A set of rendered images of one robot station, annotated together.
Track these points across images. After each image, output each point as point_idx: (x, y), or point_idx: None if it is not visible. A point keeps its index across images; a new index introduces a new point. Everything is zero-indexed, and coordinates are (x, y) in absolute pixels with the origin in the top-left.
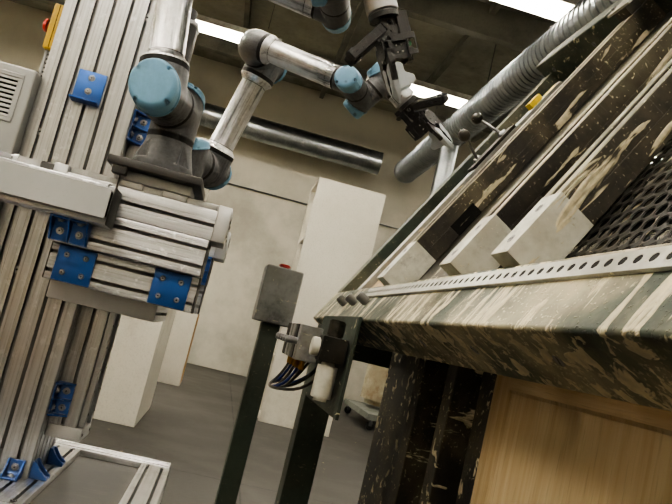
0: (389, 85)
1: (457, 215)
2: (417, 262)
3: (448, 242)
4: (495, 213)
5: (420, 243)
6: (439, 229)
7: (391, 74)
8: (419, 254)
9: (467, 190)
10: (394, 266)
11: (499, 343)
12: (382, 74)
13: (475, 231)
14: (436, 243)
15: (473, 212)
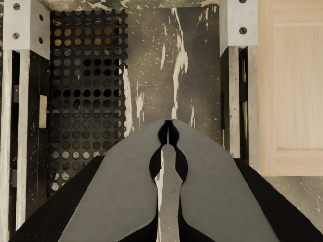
0: (180, 155)
1: (225, 105)
2: (222, 36)
3: (221, 79)
4: (4, 50)
5: (227, 48)
6: (226, 78)
7: (80, 171)
8: (224, 42)
9: (229, 135)
10: (227, 6)
11: None
12: (287, 238)
13: (12, 30)
14: (223, 66)
15: (222, 122)
